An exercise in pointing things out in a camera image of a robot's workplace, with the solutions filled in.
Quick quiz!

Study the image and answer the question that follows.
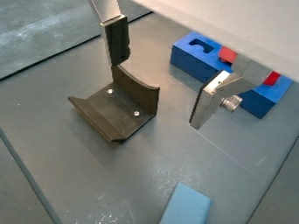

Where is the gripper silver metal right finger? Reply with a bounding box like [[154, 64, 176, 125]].
[[189, 54, 272, 130]]

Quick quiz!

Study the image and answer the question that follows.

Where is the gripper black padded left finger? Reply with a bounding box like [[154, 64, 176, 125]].
[[87, 0, 130, 67]]

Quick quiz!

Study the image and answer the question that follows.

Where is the light blue square-circle object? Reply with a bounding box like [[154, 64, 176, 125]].
[[158, 183, 212, 224]]

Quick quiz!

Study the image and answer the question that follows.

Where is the black curved fixture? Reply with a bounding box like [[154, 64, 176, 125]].
[[67, 66, 160, 142]]

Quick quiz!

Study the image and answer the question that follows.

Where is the red hexagonal peg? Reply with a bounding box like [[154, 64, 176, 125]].
[[218, 46, 237, 63]]

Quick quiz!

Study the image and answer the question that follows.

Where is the red pentagon peg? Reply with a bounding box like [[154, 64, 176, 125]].
[[262, 72, 280, 86]]

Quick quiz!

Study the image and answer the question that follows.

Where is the blue shape sorter base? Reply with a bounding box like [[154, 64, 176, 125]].
[[170, 31, 292, 118]]

